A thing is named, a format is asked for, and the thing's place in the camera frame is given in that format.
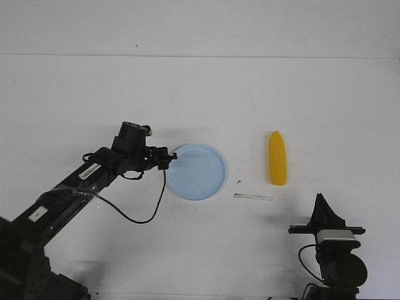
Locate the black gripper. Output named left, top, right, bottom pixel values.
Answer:
left=111, top=121, right=178, bottom=178
left=287, top=193, right=366, bottom=253

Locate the light blue round plate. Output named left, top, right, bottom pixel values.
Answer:
left=166, top=143, right=226, bottom=201

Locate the yellow corn cob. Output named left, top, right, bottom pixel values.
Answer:
left=268, top=131, right=287, bottom=186

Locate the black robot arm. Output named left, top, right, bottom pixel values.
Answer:
left=288, top=193, right=368, bottom=299
left=1, top=121, right=178, bottom=299

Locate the horizontal tape strip on table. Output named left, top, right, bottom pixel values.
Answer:
left=234, top=193, right=273, bottom=201

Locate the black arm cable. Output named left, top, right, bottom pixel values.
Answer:
left=298, top=244, right=326, bottom=284
left=40, top=152, right=167, bottom=224

